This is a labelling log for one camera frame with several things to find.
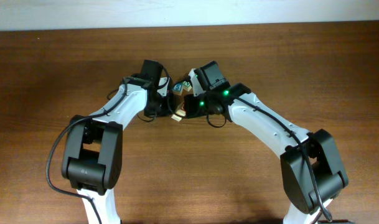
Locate yellow wooden block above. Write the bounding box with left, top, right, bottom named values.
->
left=171, top=114, right=182, bottom=122

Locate red I wooden block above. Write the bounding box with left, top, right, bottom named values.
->
left=175, top=102, right=186, bottom=117

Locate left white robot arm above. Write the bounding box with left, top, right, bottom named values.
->
left=62, top=75, right=171, bottom=223

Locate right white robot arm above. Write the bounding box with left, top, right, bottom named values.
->
left=185, top=73, right=349, bottom=223

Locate blue 5 wooden block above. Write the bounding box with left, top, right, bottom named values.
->
left=172, top=83, right=184, bottom=95

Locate green N wooden block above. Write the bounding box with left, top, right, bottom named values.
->
left=182, top=81, right=192, bottom=91

